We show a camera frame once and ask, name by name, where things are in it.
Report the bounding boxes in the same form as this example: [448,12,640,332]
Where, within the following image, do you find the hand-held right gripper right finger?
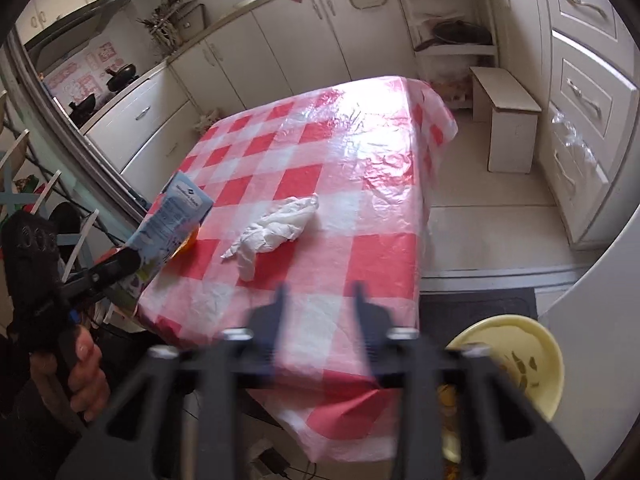
[352,282,586,480]

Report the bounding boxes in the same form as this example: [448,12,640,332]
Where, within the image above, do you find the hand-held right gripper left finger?
[55,282,291,480]

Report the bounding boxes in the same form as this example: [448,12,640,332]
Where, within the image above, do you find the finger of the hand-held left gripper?
[64,247,143,307]

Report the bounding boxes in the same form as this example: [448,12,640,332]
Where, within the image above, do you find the drink carton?
[117,170,213,311]

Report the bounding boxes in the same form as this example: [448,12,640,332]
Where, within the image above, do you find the orange snack bag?
[175,227,201,257]

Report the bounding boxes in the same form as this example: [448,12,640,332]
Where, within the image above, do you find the white tissue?
[221,194,320,281]

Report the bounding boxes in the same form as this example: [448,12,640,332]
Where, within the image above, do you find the yellow plastic basin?
[440,314,565,463]

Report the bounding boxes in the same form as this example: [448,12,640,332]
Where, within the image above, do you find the person's left hand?
[30,330,109,416]

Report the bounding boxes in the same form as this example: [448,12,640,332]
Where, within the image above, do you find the white folding rack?
[0,90,101,281]

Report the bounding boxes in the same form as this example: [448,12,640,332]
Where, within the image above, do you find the black floor mat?
[420,287,538,346]

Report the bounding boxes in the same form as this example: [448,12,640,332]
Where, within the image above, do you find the black power adapter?
[250,440,311,480]

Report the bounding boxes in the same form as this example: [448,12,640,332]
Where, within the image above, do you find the cream corner drawer cabinet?
[82,67,201,187]

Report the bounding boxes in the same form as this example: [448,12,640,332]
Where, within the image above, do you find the red white checkered tablecloth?
[137,76,458,463]

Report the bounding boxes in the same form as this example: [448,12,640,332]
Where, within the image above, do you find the black stovetop wok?
[67,94,98,121]

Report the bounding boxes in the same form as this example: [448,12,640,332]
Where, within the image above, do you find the black cooking pot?
[105,62,140,92]

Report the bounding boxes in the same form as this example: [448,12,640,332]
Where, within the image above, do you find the range hood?
[22,0,141,61]

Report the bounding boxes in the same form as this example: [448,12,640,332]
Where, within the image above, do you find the utensil holder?
[137,2,206,53]

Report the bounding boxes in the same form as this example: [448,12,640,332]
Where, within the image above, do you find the white stool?
[470,66,542,175]

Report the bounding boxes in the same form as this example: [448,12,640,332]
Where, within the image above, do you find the clear plastic bag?
[550,110,608,181]

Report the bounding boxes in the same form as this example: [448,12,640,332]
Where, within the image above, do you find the cream door cabinets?
[170,0,421,111]

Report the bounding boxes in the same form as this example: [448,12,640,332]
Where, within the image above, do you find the white shelf rack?
[400,0,501,111]

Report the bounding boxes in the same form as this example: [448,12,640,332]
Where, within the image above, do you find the dark wok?
[414,20,493,53]

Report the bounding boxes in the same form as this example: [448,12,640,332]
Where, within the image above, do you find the metal door frame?
[0,30,151,223]

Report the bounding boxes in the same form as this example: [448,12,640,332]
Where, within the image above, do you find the pink wall stickers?
[42,42,126,102]

